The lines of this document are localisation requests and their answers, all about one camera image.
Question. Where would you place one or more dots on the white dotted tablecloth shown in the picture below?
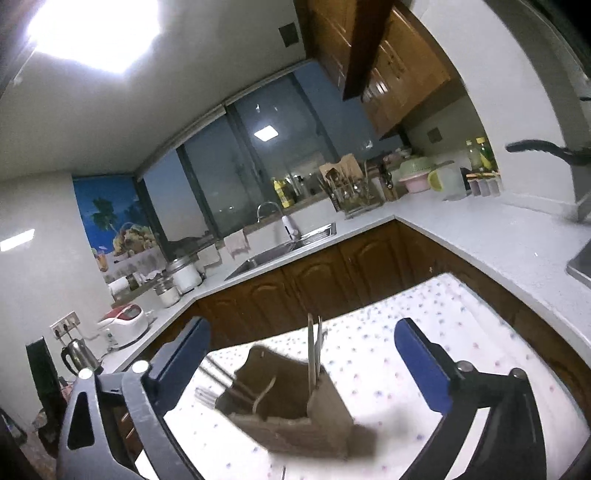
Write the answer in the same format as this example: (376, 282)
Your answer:
(415, 318)

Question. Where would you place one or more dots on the paper towel roll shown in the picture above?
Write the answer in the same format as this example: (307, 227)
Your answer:
(119, 287)

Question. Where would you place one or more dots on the dark glass bottle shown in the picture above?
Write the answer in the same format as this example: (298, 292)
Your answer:
(302, 187)

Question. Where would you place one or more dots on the tropical fruit wall poster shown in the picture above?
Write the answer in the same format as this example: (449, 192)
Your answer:
(120, 221)

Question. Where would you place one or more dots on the set of spice jars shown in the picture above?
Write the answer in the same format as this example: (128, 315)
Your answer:
(485, 185)

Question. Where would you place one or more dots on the pink dish cloth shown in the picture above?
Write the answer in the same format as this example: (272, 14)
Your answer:
(236, 242)

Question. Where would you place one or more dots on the green oil bottle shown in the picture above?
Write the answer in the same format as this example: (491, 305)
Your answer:
(485, 156)

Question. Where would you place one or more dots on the dark wall outlet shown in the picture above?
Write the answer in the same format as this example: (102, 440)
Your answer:
(434, 134)

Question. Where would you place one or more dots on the steel kitchen faucet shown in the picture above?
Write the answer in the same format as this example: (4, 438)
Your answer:
(288, 226)

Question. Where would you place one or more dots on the metal spoon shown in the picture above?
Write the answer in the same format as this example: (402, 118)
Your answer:
(264, 396)

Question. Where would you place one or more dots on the beige dish cloth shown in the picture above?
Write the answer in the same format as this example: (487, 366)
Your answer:
(210, 256)

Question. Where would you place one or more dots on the metal chopstick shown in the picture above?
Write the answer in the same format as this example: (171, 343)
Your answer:
(319, 346)

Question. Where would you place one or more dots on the kitchen window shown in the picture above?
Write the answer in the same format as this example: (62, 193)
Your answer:
(240, 161)

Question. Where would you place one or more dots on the pink and green colander basin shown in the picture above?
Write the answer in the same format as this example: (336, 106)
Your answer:
(415, 173)

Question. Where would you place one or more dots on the wall power socket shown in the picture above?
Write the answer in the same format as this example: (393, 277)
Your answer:
(64, 324)

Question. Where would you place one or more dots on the ceiling lamp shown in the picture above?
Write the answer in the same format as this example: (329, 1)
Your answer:
(92, 32)

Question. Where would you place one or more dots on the white and red rice cooker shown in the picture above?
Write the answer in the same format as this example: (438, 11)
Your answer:
(124, 323)

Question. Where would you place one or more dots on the white plastic pitcher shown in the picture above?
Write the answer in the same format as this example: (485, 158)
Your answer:
(451, 182)

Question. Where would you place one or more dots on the steel gas stove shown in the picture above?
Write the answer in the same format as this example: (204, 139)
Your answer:
(581, 265)

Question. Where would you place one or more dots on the knife block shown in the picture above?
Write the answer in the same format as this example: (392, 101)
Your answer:
(388, 181)

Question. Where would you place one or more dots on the wooden upper cabinets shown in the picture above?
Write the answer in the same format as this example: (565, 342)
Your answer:
(369, 69)

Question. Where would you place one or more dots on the black wok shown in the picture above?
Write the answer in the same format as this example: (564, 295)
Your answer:
(549, 150)

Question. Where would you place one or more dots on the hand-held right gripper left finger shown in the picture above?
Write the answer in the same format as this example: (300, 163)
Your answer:
(184, 360)

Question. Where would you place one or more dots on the yellow oil bottle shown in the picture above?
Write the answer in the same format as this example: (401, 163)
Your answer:
(282, 193)

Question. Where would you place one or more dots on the steel kitchen sink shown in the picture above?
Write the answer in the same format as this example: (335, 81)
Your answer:
(281, 251)

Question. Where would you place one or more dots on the wooden utensil holder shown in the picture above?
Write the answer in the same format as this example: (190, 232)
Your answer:
(295, 424)

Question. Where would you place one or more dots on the steel electric kettle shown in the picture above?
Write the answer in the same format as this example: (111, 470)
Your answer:
(81, 357)

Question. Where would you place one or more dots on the white steel-lidded cooker pot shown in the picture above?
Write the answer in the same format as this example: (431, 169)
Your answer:
(184, 275)

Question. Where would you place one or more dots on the wooden lower cabinets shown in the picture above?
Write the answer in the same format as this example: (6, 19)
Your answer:
(300, 295)

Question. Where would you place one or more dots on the steel cutlery drying rack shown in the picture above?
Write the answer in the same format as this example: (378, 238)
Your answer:
(355, 197)

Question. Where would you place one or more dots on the wooden cabinets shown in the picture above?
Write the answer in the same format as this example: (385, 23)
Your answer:
(300, 295)
(369, 69)

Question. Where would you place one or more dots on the ceiling vent grille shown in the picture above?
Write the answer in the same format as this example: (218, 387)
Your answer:
(290, 34)

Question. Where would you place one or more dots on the wooden cutting board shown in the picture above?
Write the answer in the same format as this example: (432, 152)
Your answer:
(346, 166)

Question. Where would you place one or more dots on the white kitchen countertop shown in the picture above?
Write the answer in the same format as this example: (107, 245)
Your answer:
(485, 230)

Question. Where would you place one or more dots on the clear condiment bottle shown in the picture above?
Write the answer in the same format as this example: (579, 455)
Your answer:
(472, 156)

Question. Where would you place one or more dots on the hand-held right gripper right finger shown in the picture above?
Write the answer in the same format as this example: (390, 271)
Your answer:
(422, 364)

